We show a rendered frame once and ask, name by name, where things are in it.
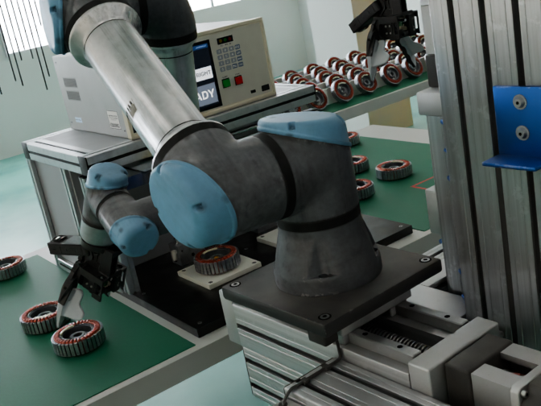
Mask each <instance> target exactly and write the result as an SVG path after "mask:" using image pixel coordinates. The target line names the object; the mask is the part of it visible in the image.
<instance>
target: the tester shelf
mask: <svg viewBox="0 0 541 406"><path fill-rule="evenodd" d="M275 88H276V93H277V94H275V95H273V96H270V97H266V98H263V99H260V100H257V101H253V102H251V103H248V104H245V105H242V106H238V107H235V108H232V109H230V110H225V111H222V112H220V113H217V114H213V115H210V116H207V117H204V118H205V119H206V120H212V121H216V122H219V123H221V124H223V125H224V126H225V127H226V128H227V129H228V131H229V130H232V129H234V128H237V127H240V126H244V125H246V124H249V123H252V122H256V121H258V120H259V119H261V118H264V117H266V116H270V115H274V114H280V113H282V112H285V111H288V110H292V109H294V108H297V107H300V106H304V105H307V104H309V103H312V102H316V101H317V98H316V89H315V85H300V84H277V83H275ZM21 144H22V147H23V152H24V155H25V158H26V159H29V160H35V161H38V162H40V163H44V164H49V165H51V166H54V167H58V168H63V169H65V170H69V171H71V172H76V173H79V174H82V175H84V176H88V171H89V169H90V168H91V167H92V166H93V165H94V164H98V163H104V162H109V163H114V164H118V165H120V166H124V165H127V164H131V163H133V162H136V161H139V160H143V159H145V158H148V157H151V156H153V155H152V154H151V152H150V151H149V149H148V148H147V146H146V145H145V143H144V142H143V141H142V139H141V138H139V139H134V140H131V139H126V138H121V137H117V136H112V135H103V134H98V133H94V132H89V131H84V130H76V129H72V128H68V129H65V130H60V131H57V132H55V133H51V134H49V135H44V136H41V137H38V138H35V139H30V140H27V141H24V142H21Z"/></svg>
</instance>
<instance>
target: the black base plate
mask: <svg viewBox="0 0 541 406"><path fill-rule="evenodd" d="M361 215H362V218H363V220H364V221H365V223H366V225H367V227H368V229H369V231H370V233H371V235H372V237H373V239H374V241H375V243H376V244H379V245H383V246H388V245H390V244H391V243H393V242H396V241H398V240H399V239H401V238H404V237H406V236H408V235H409V234H412V233H413V231H412V225H408V224H405V223H401V222H395V221H391V220H387V219H384V218H379V217H373V216H370V215H366V214H361ZM275 229H278V226H275V227H272V228H270V229H269V230H265V231H263V232H261V233H259V234H258V233H255V232H253V231H250V232H248V233H245V234H242V235H239V236H237V237H235V238H232V239H231V240H230V241H228V242H225V243H222V245H232V246H235V247H237V248H238V250H239V254H240V255H243V256H245V257H248V258H251V259H254V260H257V261H259V262H261V264H262V266H261V267H264V266H266V265H267V264H270V263H273V262H274V261H275V253H276V247H274V246H269V245H266V244H264V243H261V242H257V237H258V236H261V235H263V234H266V233H268V232H270V231H272V230H275ZM193 264H194V262H191V263H188V264H186V265H184V266H180V265H178V264H176V263H173V262H172V258H171V252H168V253H166V254H164V255H160V256H158V257H156V258H153V259H151V260H148V261H146V262H144V263H141V264H139V265H137V266H134V267H135V271H136V274H137V277H138V282H139V286H140V289H141V291H139V292H134V294H131V295H129V294H128V293H125V291H124V288H123V287H121V286H120V288H121V289H122V290H123V293H121V292H118V291H116V293H118V294H120V295H122V296H124V297H125V298H127V299H129V300H131V301H133V302H134V303H136V304H137V305H140V306H142V307H143V308H145V309H147V310H149V311H151V312H153V313H154V314H156V315H158V316H160V317H161V318H163V319H165V320H167V321H169V322H171V323H172V324H174V325H176V326H178V327H180V328H181V329H183V330H185V331H187V332H189V333H190V334H192V335H194V336H196V337H198V338H201V337H203V336H205V335H206V334H209V333H211V332H213V331H214V330H216V329H219V328H221V327H222V326H225V325H226V322H225V315H224V312H223V308H222V304H221V298H220V294H219V290H221V289H222V287H223V286H225V285H227V284H229V283H231V282H233V281H235V280H237V279H239V278H242V277H243V276H246V275H248V274H250V273H251V272H253V271H256V270H258V269H259V268H261V267H259V268H256V269H254V270H253V271H250V272H248V273H246V274H244V275H241V276H239V277H237V278H235V279H233V280H230V281H229V282H226V283H224V284H222V285H220V286H217V287H215V288H213V289H211V290H209V289H207V288H204V287H202V286H200V285H199V284H195V283H193V282H192V281H189V280H186V279H185V278H182V277H180V276H178V271H180V270H182V269H185V268H186V267H190V266H192V265H193Z"/></svg>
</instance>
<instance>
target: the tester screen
mask: <svg viewBox="0 0 541 406"><path fill-rule="evenodd" d="M192 50H193V57H194V65H195V70H196V69H199V68H204V67H207V66H210V65H211V69H212V73H213V67H212V64H211V60H210V55H209V49H208V45H207V44H206V43H204V44H201V45H197V46H195V47H192ZM213 82H215V79H214V75H213V77H212V78H209V79H206V80H203V81H198V82H197V83H196V85H197V87H199V86H202V85H207V84H209V83H213ZM219 103H220V102H219V98H218V101H217V102H214V103H212V104H209V105H206V106H202V107H200V109H204V108H206V107H209V106H213V105H216V104H219Z"/></svg>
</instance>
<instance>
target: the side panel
mask: <svg viewBox="0 0 541 406"><path fill-rule="evenodd" d="M26 161H27V166H28V168H29V172H30V174H31V179H32V182H33V185H34V188H35V193H36V196H37V199H38V202H39V207H40V209H41V213H42V215H43V220H44V224H45V226H46V229H47V234H48V237H49V240H50V241H51V240H52V239H53V238H54V237H56V236H59V235H76V236H80V230H81V215H80V211H79V208H78V205H77V202H76V197H75V193H74V191H73V187H72V182H71V179H70V175H69V173H68V170H65V169H63V168H58V167H54V166H51V165H49V164H44V163H40V162H38V161H35V160H32V159H26ZM54 257H55V260H56V265H57V266H58V267H60V268H62V269H64V270H65V271H67V272H69V273H70V271H71V270H72V267H73V265H74V263H75V262H76V261H77V260H78V256H76V255H54Z"/></svg>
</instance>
